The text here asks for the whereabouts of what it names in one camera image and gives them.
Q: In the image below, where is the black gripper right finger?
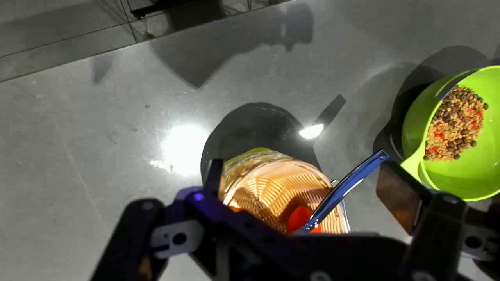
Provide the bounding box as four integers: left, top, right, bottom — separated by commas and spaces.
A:
377, 163, 466, 281

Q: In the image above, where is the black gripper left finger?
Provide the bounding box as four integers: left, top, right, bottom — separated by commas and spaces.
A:
91, 197, 206, 281

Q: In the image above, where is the brown wicker basket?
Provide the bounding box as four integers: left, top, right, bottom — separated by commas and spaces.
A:
217, 147, 333, 234

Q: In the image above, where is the blue plastic spoon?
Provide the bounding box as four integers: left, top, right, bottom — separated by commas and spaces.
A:
297, 150, 389, 234

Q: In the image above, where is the green plastic bowl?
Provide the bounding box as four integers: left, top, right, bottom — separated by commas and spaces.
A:
400, 64, 500, 202

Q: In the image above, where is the red toy pepper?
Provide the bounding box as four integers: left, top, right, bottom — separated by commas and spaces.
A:
286, 205, 322, 234

